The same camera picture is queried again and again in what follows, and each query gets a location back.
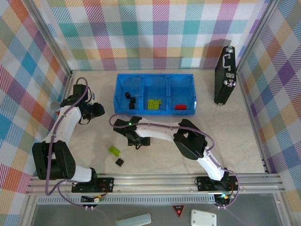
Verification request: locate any red tube with grey cap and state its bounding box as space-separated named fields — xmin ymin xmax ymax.
xmin=51 ymin=101 xmax=62 ymax=115

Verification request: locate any blue three-compartment bin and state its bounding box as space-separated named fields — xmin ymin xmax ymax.
xmin=113 ymin=73 xmax=198 ymax=115

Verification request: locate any pale blue flat bar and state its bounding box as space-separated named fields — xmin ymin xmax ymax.
xmin=115 ymin=213 xmax=151 ymax=226

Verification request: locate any red triangle warning label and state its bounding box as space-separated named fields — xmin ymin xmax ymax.
xmin=171 ymin=204 xmax=186 ymax=217

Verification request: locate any black briefcase with metal latches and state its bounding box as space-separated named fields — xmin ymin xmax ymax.
xmin=213 ymin=45 xmax=237 ymax=105

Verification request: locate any white square plate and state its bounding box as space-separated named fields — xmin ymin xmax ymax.
xmin=190 ymin=209 xmax=217 ymax=226

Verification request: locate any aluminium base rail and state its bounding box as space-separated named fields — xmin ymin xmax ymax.
xmin=25 ymin=173 xmax=284 ymax=196

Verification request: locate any aluminium frame post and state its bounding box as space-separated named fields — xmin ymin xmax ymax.
xmin=22 ymin=0 xmax=74 ymax=76
xmin=236 ymin=0 xmax=282 ymax=71

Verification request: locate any perforated metal cable tray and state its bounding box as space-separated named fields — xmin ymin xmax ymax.
xmin=37 ymin=194 xmax=218 ymax=205

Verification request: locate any yellow wire connector bundle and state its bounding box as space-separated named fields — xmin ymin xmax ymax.
xmin=81 ymin=193 xmax=106 ymax=203

